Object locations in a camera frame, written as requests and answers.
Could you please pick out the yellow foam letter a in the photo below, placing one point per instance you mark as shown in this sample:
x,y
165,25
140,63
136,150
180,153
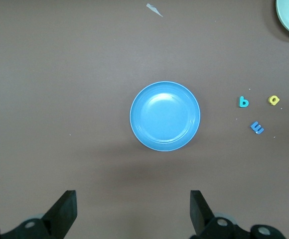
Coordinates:
x,y
271,99

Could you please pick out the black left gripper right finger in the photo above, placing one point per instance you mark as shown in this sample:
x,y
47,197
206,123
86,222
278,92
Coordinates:
x,y
201,216

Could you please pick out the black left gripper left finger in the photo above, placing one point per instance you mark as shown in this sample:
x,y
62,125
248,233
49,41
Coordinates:
x,y
62,214

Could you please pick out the white tape scrap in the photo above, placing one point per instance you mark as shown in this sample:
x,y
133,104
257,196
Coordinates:
x,y
154,9

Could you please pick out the blue plate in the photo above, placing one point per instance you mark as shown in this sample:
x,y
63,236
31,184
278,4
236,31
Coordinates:
x,y
165,116

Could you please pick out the blue foam letter m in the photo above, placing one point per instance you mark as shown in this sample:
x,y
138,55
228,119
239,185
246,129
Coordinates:
x,y
257,127

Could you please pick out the brown table cover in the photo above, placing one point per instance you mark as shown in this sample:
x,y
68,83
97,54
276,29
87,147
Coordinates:
x,y
59,74

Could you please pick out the teal foam letter p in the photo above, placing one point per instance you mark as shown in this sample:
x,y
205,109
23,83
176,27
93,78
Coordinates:
x,y
241,103

